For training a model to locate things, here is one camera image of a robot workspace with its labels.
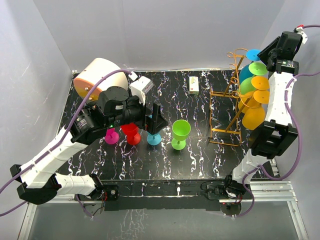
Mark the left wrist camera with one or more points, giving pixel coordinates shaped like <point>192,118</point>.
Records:
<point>140,88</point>

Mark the light blue wine glass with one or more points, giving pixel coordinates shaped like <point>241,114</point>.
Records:
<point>154,139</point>

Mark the small white box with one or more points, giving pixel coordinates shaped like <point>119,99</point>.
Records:
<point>193,85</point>

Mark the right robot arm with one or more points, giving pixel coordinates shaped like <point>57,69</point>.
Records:
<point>279,129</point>

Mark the black front base bar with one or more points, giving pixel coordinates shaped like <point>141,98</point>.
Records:
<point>174,194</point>

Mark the pale green wine glass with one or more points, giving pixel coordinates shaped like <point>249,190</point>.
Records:
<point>258,69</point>

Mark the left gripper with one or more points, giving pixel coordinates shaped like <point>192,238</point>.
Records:
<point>154,124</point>

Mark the lower yellow wine glass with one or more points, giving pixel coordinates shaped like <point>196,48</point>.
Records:
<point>254,113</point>

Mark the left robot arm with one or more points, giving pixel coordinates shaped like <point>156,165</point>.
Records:
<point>115,107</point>

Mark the dark blue wine glass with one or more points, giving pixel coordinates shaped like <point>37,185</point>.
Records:
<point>251,55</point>

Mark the gold wire glass rack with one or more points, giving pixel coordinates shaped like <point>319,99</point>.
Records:
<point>224,121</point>

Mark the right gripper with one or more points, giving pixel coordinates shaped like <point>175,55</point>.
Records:
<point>263,55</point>

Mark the magenta wine glass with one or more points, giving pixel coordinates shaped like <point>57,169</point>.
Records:
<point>111,136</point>

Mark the upper yellow wine glass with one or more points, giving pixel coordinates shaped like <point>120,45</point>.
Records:
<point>260,83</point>

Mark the red wine glass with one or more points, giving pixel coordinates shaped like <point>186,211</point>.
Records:
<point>131,132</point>

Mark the white cylindrical drum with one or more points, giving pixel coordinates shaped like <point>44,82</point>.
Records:
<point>95,71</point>

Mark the yellow wine glass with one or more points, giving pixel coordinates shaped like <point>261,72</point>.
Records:
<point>260,83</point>
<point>254,113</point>

